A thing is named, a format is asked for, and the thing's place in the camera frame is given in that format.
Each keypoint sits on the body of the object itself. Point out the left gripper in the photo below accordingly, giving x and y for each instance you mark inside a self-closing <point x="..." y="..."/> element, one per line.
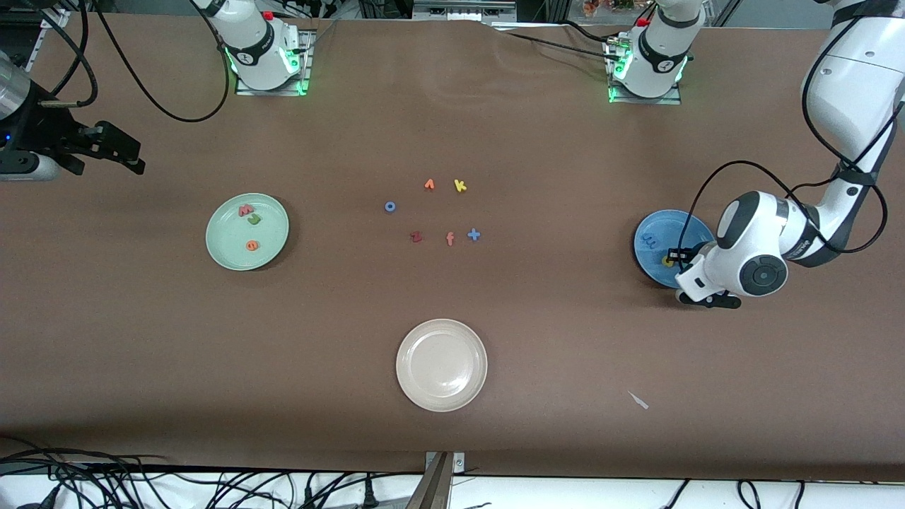
<point x="696" y="251"/>

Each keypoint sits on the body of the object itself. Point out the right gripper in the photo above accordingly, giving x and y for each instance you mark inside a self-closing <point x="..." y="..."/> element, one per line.
<point x="44" y="131"/>

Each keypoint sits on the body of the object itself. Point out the blue foam letter m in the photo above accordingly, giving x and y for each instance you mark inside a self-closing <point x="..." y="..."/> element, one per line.
<point x="648" y="242"/>

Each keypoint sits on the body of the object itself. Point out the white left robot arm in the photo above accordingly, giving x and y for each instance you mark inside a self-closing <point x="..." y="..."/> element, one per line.
<point x="848" y="85"/>

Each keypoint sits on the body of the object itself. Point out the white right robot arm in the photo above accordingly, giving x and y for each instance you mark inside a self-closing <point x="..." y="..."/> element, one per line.
<point x="254" y="42"/>

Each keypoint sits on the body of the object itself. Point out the blue plate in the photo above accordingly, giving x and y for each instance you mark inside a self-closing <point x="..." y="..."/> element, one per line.
<point x="672" y="226"/>

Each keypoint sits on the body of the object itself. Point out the small white paper scrap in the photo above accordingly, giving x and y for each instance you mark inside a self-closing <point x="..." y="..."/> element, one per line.
<point x="638" y="401"/>

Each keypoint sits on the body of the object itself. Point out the pale green plate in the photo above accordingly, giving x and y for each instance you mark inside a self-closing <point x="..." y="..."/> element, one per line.
<point x="233" y="244"/>

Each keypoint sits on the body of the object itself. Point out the off-white plate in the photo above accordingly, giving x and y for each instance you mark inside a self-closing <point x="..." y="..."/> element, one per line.
<point x="442" y="365"/>

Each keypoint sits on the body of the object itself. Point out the silver clamp plate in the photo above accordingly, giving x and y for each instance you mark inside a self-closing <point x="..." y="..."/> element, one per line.
<point x="459" y="463"/>

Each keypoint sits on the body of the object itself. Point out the grey metal box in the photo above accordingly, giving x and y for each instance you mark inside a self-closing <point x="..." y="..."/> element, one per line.
<point x="459" y="8"/>

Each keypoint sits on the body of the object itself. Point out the grey metal bar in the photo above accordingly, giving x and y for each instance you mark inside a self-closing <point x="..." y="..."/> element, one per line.
<point x="433" y="488"/>

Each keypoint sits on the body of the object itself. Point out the aluminium frame profile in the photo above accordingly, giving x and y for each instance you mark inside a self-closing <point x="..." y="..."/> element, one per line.
<point x="53" y="20"/>

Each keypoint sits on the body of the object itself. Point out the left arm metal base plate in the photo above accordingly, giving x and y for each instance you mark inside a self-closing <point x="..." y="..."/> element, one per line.
<point x="643" y="100"/>

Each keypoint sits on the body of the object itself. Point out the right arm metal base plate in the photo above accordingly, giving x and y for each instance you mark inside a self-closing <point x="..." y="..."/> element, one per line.
<point x="308" y="63"/>

